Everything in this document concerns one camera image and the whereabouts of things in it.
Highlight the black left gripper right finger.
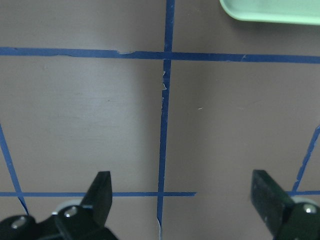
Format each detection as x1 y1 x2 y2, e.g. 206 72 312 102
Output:
250 169 295 238

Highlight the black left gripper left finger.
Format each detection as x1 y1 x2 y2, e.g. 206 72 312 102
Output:
81 171 112 227

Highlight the light green plastic tray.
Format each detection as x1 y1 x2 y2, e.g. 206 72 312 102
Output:
220 0 320 26

